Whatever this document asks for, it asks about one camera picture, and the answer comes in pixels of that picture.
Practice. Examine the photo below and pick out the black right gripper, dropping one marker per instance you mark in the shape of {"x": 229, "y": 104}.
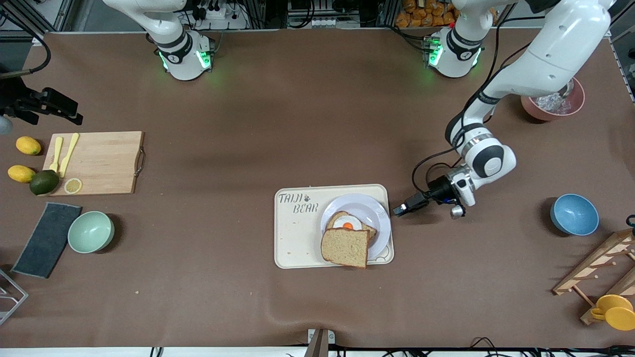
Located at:
{"x": 22, "y": 102}

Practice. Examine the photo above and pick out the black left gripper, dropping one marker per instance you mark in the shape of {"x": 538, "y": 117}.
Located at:
{"x": 436, "y": 189}

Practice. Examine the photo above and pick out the pale lavender round plate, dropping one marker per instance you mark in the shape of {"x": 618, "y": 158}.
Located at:
{"x": 369, "y": 208}

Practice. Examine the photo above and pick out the fried egg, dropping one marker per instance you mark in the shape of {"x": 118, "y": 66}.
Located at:
{"x": 347, "y": 223}

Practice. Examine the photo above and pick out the plain brown bread slice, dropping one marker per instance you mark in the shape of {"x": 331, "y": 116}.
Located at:
{"x": 345, "y": 248}

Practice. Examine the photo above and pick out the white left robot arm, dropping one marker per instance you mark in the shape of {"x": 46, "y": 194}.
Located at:
{"x": 560, "y": 49}

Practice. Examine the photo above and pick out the yellow plastic fork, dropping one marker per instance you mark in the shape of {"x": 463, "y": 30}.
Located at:
{"x": 57, "y": 148}

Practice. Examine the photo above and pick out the yellow plastic knife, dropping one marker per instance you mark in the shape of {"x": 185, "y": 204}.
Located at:
{"x": 69, "y": 151}

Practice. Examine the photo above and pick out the yellow lemon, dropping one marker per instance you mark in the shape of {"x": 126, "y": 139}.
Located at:
{"x": 28, "y": 145}
{"x": 21, "y": 173}

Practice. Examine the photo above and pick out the green avocado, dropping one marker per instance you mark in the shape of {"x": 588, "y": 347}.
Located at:
{"x": 43, "y": 182}

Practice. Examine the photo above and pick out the wooden cutting board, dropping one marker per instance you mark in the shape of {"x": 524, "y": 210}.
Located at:
{"x": 109, "y": 168}

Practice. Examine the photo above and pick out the lemon slice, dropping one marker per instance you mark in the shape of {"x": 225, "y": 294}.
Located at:
{"x": 73, "y": 186}

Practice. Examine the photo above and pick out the cream bear print tray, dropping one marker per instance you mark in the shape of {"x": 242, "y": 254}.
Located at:
{"x": 297, "y": 238}

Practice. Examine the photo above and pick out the mint green bowl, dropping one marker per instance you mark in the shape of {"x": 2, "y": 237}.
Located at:
{"x": 91, "y": 232}

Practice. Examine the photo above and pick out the dark grey cloth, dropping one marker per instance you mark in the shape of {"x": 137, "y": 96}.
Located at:
{"x": 47, "y": 240}

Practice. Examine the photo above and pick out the blue bowl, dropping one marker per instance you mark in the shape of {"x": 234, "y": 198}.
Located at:
{"x": 574, "y": 214}

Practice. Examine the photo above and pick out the clear ice cubes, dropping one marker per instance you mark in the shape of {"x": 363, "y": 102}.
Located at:
{"x": 550, "y": 103}

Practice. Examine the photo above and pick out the wooden rack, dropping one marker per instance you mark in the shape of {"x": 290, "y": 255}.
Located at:
{"x": 570, "y": 282}

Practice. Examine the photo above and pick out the white power strip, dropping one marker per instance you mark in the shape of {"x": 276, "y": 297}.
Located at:
{"x": 221, "y": 15}

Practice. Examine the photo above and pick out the orange snack bag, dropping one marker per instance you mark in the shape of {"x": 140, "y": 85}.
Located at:
{"x": 421, "y": 17}

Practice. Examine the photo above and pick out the pink bowl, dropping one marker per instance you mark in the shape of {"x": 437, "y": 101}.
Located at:
{"x": 575, "y": 106}

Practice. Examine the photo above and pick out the yellow cup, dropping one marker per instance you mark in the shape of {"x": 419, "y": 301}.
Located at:
{"x": 620, "y": 317}

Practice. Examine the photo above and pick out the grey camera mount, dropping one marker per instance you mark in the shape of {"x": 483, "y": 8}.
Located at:
{"x": 320, "y": 342}

